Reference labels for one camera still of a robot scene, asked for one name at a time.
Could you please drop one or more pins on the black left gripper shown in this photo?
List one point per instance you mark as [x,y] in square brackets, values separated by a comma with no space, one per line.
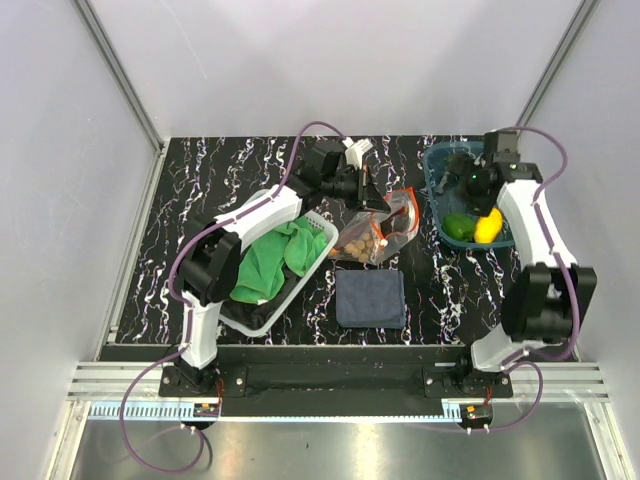
[366,194]

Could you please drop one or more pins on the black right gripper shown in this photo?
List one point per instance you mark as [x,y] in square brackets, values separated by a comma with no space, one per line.
[461,166]

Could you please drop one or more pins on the clear zip top bag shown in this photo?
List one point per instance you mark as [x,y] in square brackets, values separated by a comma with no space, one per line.
[395,229]

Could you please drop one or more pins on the green fake pepper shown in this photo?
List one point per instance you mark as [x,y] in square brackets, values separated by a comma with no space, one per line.
[459,227]

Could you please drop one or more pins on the yellow fake lemon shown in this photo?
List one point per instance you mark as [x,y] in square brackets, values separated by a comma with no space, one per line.
[488,228]

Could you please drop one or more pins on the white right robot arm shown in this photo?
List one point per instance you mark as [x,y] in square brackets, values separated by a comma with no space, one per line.
[543,310]

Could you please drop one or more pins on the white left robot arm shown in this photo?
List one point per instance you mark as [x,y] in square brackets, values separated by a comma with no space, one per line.
[207,267]

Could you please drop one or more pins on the brown fake nuts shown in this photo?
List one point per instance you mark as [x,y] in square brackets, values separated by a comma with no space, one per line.
[361,248]

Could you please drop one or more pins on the blue transparent container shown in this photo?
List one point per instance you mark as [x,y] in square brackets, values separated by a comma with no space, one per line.
[441,205]

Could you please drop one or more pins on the white plastic basket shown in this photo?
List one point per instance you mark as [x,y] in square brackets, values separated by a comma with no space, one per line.
[332,234]

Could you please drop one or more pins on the folded dark blue towel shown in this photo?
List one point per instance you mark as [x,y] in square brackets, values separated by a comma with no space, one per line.
[370,299]

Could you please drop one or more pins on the green cloth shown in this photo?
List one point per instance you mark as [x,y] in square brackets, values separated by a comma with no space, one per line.
[295,244]

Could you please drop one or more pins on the black cloth in basket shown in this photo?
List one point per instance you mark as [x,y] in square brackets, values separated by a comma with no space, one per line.
[255,316]

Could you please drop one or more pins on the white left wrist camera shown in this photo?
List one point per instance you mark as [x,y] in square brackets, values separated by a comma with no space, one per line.
[356,150]

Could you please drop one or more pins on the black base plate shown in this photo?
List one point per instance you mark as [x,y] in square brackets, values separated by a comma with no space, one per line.
[329,382]

